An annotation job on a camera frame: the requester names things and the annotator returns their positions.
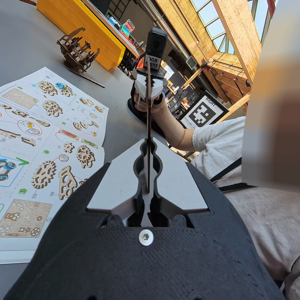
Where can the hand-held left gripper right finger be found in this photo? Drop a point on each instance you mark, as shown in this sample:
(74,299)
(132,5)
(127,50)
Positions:
(180,187)

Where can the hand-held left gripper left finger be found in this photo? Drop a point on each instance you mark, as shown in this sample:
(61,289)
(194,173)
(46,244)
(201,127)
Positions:
(112,187)

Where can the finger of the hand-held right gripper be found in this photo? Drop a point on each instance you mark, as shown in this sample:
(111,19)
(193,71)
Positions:
(141,88)
(156,90)

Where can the laser-cut plywood parts sheet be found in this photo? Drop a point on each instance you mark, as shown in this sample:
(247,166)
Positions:
(148,131)

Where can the person's right forearm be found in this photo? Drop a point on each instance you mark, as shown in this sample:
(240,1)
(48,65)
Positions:
(173,131)

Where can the grey desk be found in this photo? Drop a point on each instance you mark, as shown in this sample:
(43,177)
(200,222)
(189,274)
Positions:
(28,46)

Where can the person's right hand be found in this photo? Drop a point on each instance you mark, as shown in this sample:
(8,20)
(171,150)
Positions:
(153,109)

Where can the white air vent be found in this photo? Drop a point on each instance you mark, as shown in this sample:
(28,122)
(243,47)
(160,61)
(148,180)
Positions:
(191,62)

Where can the thin dark wooden stick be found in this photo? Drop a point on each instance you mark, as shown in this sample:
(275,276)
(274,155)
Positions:
(91,80)

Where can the framed marker sign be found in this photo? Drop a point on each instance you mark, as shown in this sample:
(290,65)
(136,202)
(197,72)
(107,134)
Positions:
(204,110)

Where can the stack of colourful parts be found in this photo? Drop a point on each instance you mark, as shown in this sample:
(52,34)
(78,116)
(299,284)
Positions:
(127,28)

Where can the dark wooden model assembly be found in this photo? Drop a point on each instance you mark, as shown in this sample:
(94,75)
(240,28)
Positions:
(75,54)

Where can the paper instruction sheet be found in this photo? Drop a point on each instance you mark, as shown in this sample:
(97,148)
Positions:
(58,131)

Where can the person's torso in white shirt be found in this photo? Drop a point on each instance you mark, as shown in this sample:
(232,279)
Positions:
(257,222)

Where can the yellow plastic bin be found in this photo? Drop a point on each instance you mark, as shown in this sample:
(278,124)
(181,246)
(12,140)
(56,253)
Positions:
(82,21)

